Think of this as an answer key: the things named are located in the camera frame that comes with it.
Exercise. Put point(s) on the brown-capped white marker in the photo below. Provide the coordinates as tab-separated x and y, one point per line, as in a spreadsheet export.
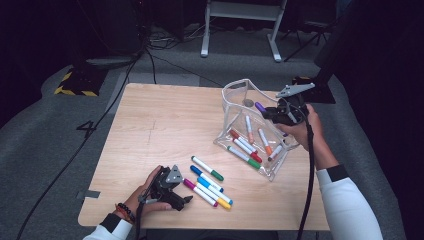
234	133

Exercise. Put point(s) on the black yellow striped base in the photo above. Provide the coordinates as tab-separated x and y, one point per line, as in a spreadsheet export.
320	96
80	83

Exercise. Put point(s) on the person's right hand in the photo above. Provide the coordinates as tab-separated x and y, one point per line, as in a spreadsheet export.
311	133

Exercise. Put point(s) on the orange-capped white marker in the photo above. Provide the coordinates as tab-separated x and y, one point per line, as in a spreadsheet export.
265	141

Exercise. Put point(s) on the black slanted pole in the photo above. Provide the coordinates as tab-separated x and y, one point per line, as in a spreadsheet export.
333	50

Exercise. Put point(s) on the light blue-capped white marker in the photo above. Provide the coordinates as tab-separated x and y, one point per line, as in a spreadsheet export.
203	182

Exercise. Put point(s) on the light green-capped white marker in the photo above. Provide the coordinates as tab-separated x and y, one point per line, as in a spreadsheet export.
240	155

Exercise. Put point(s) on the grey tape strip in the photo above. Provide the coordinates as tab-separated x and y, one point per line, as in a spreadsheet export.
88	194

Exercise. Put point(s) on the purple-capped white marker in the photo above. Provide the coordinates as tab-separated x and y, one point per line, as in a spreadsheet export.
260	106

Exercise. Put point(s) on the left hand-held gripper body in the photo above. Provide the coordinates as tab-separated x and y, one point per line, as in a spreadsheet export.
174	175

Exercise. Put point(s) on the clear plastic pouch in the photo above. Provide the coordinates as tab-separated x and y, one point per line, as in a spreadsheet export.
238	110

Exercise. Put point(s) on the dark green-capped white marker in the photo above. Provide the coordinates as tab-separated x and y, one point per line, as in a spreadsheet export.
203	163

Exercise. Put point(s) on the dark blue-capped white marker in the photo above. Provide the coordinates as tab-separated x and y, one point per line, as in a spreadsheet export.
196	170

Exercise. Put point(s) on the yellow-capped white marker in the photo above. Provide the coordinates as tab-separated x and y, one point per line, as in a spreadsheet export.
225	204

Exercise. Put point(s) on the person's left hand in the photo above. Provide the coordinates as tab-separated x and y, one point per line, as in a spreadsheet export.
140	204

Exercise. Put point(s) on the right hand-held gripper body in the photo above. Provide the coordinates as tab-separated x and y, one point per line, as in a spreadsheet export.
295	89

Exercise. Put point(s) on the black tripod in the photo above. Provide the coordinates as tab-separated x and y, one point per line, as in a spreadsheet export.
308	36

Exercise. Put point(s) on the dark equipment rack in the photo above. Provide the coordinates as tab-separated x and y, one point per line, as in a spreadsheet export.
113	30

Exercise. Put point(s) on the white metal stand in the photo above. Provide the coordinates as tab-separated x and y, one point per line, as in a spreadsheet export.
245	10

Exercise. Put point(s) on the pink-capped white marker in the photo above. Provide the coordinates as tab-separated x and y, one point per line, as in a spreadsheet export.
249	128

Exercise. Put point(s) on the red-capped white marker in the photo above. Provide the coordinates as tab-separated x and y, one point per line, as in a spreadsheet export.
248	150

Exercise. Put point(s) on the magenta-capped white marker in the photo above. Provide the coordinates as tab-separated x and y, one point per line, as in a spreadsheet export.
189	183

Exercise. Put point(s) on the black-capped white marker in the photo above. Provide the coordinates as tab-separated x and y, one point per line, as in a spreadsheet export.
275	152

